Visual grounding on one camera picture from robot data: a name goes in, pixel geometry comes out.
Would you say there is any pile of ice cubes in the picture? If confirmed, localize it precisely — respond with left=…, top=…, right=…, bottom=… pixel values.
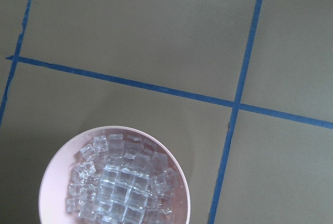
left=66, top=134, right=179, bottom=223

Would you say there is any pink bowl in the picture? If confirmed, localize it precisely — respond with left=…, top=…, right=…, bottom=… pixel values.
left=39, top=126, right=191, bottom=223

